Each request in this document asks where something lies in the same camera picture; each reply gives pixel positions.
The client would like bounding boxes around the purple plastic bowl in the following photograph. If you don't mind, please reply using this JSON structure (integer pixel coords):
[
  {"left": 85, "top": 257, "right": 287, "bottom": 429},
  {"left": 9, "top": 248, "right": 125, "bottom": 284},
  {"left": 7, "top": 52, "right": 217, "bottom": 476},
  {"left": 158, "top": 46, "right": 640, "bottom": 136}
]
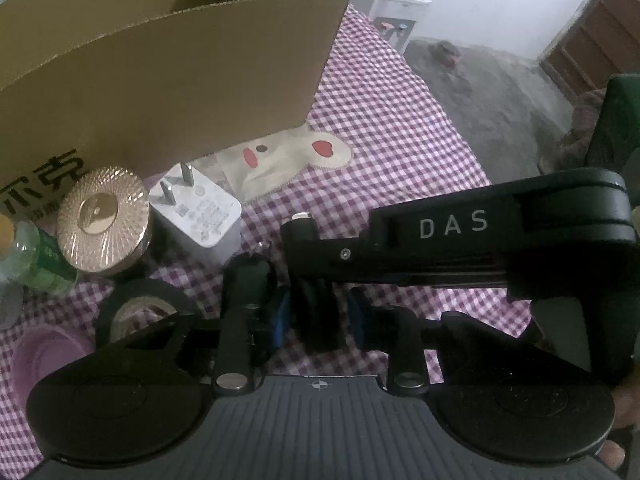
[{"left": 12, "top": 324, "right": 96, "bottom": 411}]

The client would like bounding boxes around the brown cardboard box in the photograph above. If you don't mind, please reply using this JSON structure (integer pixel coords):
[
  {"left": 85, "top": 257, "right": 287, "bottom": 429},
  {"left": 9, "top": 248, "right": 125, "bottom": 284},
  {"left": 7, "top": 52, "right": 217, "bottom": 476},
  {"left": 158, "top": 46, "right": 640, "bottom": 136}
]
[{"left": 0, "top": 0, "right": 352, "bottom": 211}]

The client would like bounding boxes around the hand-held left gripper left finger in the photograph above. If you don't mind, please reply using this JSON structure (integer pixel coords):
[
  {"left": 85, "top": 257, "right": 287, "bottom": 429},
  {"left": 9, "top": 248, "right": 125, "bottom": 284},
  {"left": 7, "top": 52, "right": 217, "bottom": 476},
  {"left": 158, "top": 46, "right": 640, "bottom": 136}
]
[{"left": 119, "top": 291, "right": 293, "bottom": 402}]

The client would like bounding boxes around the purple checked bedsheet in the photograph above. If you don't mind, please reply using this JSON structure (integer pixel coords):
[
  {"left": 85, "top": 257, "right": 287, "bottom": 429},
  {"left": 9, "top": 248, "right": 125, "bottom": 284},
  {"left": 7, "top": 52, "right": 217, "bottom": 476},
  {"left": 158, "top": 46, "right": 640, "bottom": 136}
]
[{"left": 0, "top": 2, "right": 536, "bottom": 466}]

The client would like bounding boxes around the person's right hand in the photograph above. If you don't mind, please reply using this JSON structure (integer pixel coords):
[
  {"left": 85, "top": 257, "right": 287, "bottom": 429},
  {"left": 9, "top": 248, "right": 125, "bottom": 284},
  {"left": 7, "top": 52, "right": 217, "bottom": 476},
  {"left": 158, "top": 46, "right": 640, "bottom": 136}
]
[{"left": 597, "top": 374, "right": 640, "bottom": 477}]

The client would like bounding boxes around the black round object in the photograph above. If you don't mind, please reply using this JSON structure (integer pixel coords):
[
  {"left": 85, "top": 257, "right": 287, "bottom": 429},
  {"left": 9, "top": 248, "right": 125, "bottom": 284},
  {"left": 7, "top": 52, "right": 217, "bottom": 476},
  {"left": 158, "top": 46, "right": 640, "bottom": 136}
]
[{"left": 234, "top": 254, "right": 279, "bottom": 307}]

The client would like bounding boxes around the gold round ribbed lid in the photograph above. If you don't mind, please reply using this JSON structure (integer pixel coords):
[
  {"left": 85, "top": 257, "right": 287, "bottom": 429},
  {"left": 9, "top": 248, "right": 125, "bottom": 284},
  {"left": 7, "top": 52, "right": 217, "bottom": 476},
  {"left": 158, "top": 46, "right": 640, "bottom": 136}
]
[{"left": 56, "top": 166, "right": 153, "bottom": 277}]

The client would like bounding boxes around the dark red floor object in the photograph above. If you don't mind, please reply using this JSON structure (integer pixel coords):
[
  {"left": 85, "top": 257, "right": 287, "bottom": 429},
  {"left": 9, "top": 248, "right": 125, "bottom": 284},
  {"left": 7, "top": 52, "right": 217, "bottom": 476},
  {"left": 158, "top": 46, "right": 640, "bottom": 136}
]
[{"left": 430, "top": 40, "right": 462, "bottom": 68}]

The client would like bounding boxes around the pinkish cloth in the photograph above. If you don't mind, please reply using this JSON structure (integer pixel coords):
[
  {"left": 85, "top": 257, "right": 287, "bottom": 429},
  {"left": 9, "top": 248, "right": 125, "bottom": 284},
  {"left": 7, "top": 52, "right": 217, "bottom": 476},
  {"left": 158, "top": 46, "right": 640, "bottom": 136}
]
[{"left": 537, "top": 89, "right": 608, "bottom": 173}]

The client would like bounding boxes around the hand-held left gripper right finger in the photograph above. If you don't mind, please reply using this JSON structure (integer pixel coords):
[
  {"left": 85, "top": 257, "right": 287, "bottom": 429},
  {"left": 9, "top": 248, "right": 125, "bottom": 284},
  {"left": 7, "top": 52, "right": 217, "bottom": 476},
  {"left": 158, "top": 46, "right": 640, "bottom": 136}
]
[{"left": 347, "top": 288, "right": 532, "bottom": 397}]

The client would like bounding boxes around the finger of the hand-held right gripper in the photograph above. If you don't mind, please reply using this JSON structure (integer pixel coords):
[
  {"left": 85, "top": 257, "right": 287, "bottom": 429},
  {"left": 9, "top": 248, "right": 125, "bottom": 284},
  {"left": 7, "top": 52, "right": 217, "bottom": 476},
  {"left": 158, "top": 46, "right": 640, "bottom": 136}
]
[
  {"left": 279, "top": 212, "right": 322, "bottom": 286},
  {"left": 292, "top": 280, "right": 348, "bottom": 353}
]

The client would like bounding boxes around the black tape roll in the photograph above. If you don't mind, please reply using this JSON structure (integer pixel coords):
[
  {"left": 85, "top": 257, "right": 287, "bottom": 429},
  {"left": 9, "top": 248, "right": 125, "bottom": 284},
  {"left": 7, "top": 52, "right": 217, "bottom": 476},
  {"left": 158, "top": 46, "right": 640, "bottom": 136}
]
[{"left": 95, "top": 280, "right": 193, "bottom": 348}]

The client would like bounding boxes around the green label plastic bottle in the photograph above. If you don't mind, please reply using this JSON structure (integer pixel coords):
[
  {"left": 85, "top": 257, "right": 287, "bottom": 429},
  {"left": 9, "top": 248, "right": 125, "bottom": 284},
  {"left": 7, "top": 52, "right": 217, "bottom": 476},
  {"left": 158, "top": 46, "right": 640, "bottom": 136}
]
[{"left": 0, "top": 212, "right": 78, "bottom": 331}]

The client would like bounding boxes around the brown wooden door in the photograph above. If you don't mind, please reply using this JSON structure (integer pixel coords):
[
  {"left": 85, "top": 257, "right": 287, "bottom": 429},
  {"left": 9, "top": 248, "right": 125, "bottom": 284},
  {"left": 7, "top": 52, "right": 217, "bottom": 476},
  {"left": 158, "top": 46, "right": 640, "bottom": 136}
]
[{"left": 539, "top": 0, "right": 640, "bottom": 106}]

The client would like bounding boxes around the dark green chair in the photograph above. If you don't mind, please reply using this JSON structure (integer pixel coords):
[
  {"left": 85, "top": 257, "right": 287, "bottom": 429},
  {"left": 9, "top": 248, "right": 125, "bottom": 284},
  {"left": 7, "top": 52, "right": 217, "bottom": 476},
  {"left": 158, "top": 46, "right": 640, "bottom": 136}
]
[{"left": 585, "top": 74, "right": 640, "bottom": 173}]

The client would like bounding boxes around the white power adapter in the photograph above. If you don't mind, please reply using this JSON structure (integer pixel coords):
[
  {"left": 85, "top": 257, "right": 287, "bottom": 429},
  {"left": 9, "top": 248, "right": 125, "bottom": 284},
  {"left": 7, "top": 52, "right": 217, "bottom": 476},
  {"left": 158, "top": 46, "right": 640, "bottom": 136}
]
[{"left": 149, "top": 161, "right": 243, "bottom": 266}]

